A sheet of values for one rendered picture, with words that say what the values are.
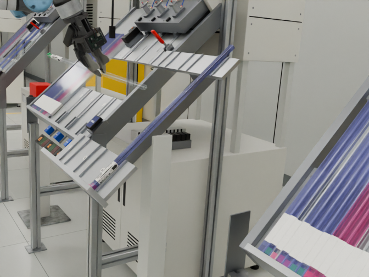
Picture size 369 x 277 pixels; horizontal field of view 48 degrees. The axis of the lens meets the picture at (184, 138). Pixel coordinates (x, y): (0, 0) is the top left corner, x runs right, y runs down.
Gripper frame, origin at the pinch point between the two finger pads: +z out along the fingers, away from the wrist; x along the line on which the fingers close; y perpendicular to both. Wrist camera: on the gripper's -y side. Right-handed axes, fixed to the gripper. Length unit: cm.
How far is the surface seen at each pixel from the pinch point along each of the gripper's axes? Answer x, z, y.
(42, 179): -10, 63, -100
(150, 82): 9.7, 9.9, 10.3
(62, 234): -23, 86, -79
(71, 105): -3.0, 13.2, -27.6
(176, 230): -7, 67, 6
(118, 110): -4.7, 12.0, 7.4
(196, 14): 39.3, -0.7, 12.3
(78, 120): -9.9, 14.2, -13.3
